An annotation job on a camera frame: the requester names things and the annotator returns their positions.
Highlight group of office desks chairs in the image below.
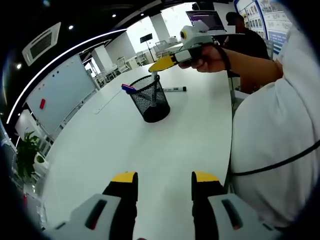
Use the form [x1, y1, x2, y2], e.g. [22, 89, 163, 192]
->
[92, 36, 186, 88]

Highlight curved ceiling strip light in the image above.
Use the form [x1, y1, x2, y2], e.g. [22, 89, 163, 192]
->
[6, 28, 128, 125]

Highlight blue framed wall posters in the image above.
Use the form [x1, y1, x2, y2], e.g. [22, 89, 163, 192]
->
[233, 0, 295, 55]

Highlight person's right hand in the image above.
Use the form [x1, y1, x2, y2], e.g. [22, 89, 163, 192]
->
[178, 44, 231, 74]

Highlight person in white shirt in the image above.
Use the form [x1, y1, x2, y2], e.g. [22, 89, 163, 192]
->
[229, 23, 320, 229]

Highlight ceiling air conditioner unit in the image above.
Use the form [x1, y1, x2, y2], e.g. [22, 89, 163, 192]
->
[21, 21, 62, 67]

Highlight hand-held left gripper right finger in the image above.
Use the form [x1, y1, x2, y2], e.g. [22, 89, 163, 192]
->
[191, 170, 282, 240]

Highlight large whiteboard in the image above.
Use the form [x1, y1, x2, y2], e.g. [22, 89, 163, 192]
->
[25, 54, 98, 141]

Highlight group of whiteboard magnets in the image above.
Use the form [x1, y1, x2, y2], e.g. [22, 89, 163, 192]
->
[37, 61, 74, 90]

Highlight black mesh pen holder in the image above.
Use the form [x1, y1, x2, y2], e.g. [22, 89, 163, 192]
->
[126, 74, 171, 124]

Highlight potted green plant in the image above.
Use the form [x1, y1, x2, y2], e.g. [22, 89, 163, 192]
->
[15, 131, 51, 181]

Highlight black cable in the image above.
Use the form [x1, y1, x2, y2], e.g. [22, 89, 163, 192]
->
[212, 32, 241, 79]
[233, 139, 320, 177]

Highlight black monitor on stand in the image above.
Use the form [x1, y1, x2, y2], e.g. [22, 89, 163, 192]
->
[139, 33, 155, 63]

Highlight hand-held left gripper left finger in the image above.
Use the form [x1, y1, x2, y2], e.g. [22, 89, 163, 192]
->
[47, 171, 139, 240]

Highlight large display screen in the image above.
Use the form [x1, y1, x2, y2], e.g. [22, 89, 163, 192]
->
[186, 10, 227, 33]

